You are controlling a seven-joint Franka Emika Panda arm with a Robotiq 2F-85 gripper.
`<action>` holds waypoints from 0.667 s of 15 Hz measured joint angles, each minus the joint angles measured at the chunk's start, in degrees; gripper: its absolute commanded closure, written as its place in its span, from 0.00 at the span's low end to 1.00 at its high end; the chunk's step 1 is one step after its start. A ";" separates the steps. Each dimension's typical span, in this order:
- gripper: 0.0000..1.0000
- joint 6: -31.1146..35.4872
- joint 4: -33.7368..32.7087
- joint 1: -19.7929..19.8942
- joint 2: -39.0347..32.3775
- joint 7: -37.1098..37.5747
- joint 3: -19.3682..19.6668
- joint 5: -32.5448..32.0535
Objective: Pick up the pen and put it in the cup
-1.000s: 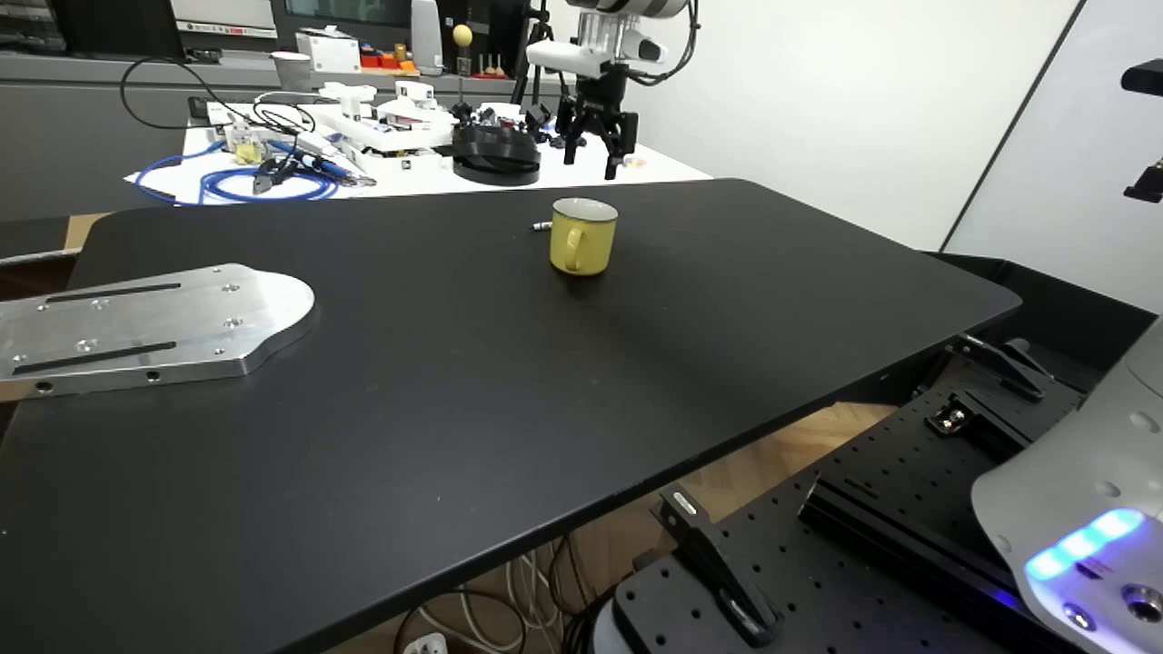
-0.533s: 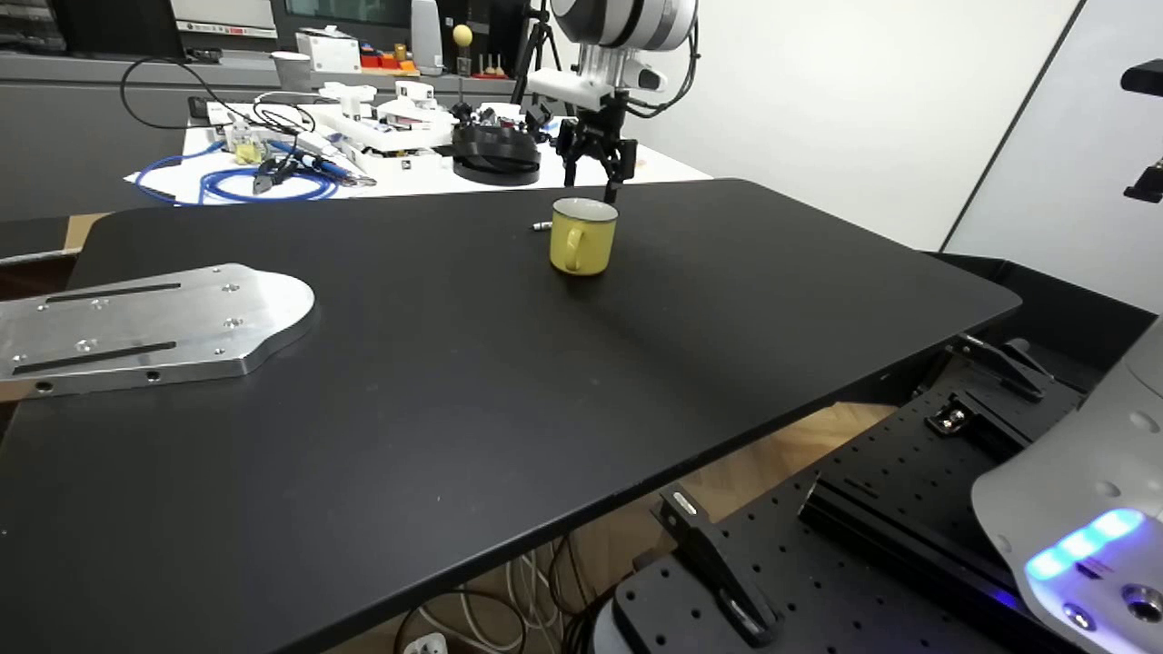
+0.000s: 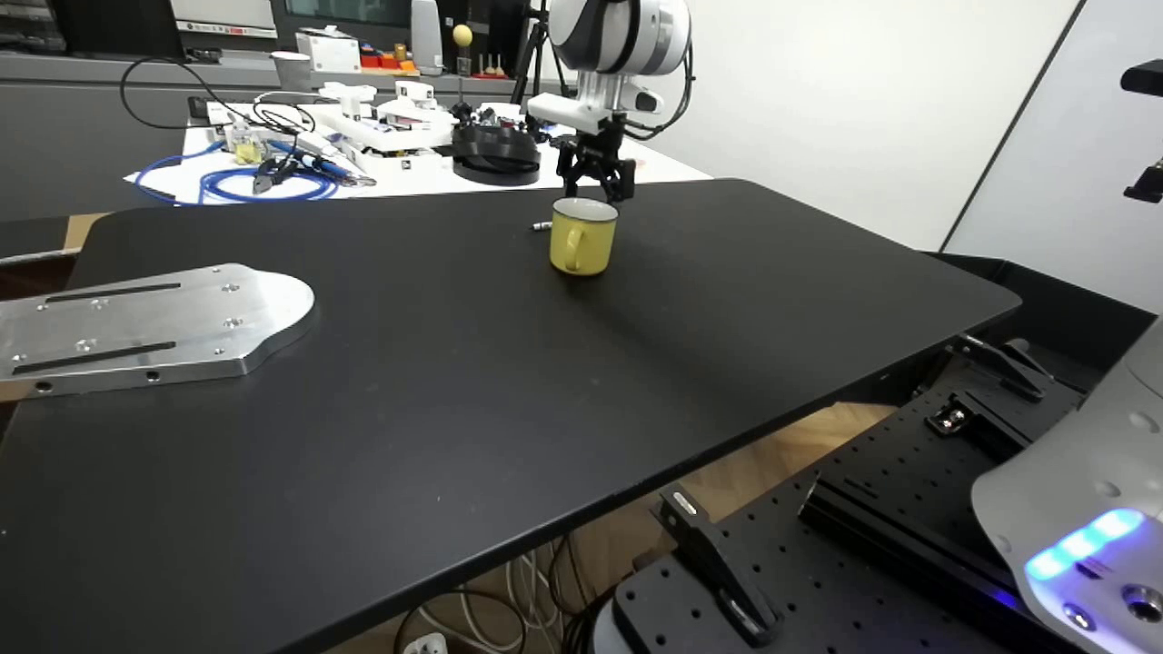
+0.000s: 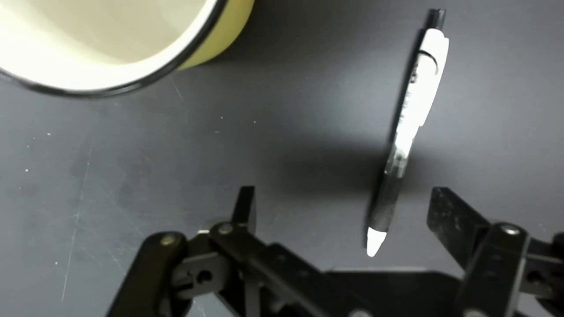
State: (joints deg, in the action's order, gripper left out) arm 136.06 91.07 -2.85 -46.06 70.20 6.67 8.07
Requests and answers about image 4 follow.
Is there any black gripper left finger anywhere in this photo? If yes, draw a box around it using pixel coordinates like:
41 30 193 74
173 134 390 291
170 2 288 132
108 185 376 317

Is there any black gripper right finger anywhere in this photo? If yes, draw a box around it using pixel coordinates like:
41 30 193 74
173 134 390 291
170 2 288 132
427 185 564 317

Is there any yellow enamel mug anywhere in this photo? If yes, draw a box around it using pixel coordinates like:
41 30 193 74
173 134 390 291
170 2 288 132
0 0 258 99

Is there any white and black pen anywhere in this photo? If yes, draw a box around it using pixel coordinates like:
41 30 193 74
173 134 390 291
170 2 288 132
364 7 453 259

